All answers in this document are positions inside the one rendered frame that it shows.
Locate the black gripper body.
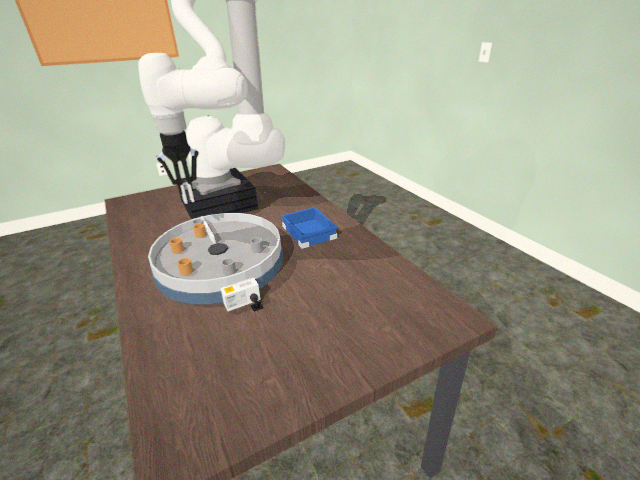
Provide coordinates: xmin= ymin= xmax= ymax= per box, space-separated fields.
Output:
xmin=160 ymin=131 xmax=191 ymax=161

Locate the orange hollow cylinder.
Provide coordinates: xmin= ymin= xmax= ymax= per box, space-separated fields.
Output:
xmin=170 ymin=238 xmax=184 ymax=254
xmin=177 ymin=258 xmax=193 ymax=275
xmin=193 ymin=223 xmax=206 ymax=238

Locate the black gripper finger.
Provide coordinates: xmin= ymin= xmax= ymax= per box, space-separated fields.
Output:
xmin=156 ymin=152 xmax=187 ymax=204
xmin=180 ymin=148 xmax=199 ymax=202

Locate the blue shallow tray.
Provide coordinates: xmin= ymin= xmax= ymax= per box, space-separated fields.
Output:
xmin=281 ymin=207 xmax=338 ymax=249

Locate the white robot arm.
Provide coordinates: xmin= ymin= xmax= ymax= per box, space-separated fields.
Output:
xmin=139 ymin=0 xmax=285 ymax=195

